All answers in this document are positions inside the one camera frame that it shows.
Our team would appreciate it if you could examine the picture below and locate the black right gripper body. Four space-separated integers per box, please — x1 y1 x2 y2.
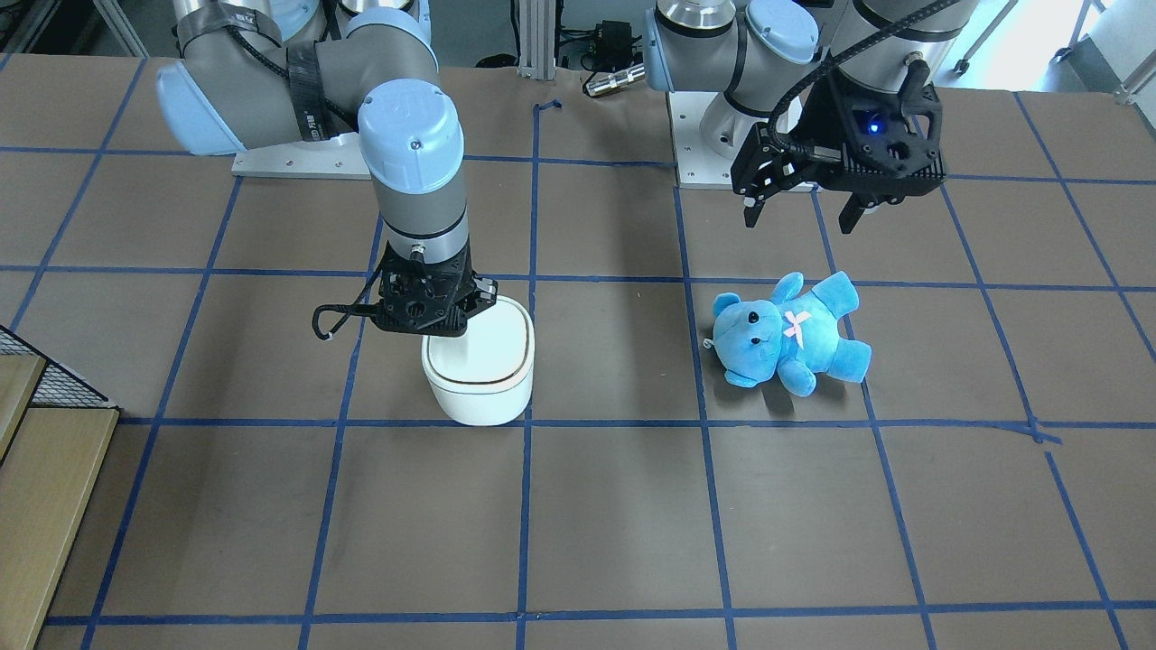
368 244 499 338

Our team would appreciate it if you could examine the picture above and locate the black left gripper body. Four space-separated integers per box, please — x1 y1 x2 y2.
731 65 948 198

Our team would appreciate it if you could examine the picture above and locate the white trash can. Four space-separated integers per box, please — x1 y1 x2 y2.
420 296 536 424

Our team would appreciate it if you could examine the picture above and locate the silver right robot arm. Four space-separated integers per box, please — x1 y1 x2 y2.
156 1 497 338

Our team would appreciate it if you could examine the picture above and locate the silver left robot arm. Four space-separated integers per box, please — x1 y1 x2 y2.
643 1 976 234

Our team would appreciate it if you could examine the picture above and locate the blue plush teddy bear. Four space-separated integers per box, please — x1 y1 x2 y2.
704 271 872 396

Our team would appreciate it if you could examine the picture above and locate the cardboard box with grid cloth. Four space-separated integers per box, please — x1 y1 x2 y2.
1 328 120 649

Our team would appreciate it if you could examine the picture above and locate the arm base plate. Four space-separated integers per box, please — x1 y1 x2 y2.
667 91 757 190
231 132 370 180

